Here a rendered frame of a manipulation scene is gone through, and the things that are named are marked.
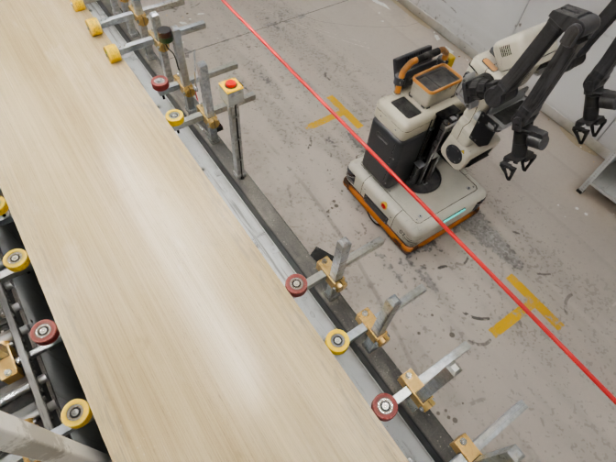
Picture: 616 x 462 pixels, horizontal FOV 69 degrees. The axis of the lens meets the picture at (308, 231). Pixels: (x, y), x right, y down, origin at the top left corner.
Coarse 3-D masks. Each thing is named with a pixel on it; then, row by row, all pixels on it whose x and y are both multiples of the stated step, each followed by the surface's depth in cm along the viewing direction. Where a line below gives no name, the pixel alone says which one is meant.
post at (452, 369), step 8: (448, 368) 122; (456, 368) 122; (440, 376) 128; (448, 376) 124; (432, 384) 135; (440, 384) 130; (416, 392) 148; (424, 392) 142; (432, 392) 138; (424, 400) 145
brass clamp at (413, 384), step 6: (402, 378) 151; (414, 378) 151; (402, 384) 153; (408, 384) 150; (414, 384) 150; (420, 384) 150; (414, 390) 149; (414, 396) 149; (432, 396) 148; (414, 402) 151; (420, 402) 147; (426, 402) 147; (432, 402) 147; (420, 408) 148; (426, 408) 147
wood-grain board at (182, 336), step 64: (0, 0) 241; (64, 0) 245; (0, 64) 213; (64, 64) 216; (0, 128) 191; (64, 128) 193; (128, 128) 196; (64, 192) 175; (128, 192) 177; (192, 192) 179; (64, 256) 160; (128, 256) 162; (192, 256) 163; (256, 256) 165; (64, 320) 147; (128, 320) 149; (192, 320) 150; (256, 320) 151; (128, 384) 137; (192, 384) 139; (256, 384) 140; (320, 384) 141; (128, 448) 128; (192, 448) 129; (256, 448) 130; (320, 448) 131; (384, 448) 132
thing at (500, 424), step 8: (512, 408) 146; (520, 408) 147; (504, 416) 145; (512, 416) 145; (496, 424) 143; (504, 424) 143; (488, 432) 142; (496, 432) 142; (480, 440) 140; (488, 440) 141; (480, 448) 139; (456, 456) 137
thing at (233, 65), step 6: (234, 60) 232; (222, 66) 229; (228, 66) 229; (234, 66) 231; (210, 72) 226; (216, 72) 228; (222, 72) 230; (192, 78) 223; (198, 78) 224; (174, 84) 219; (168, 90) 218; (174, 90) 221
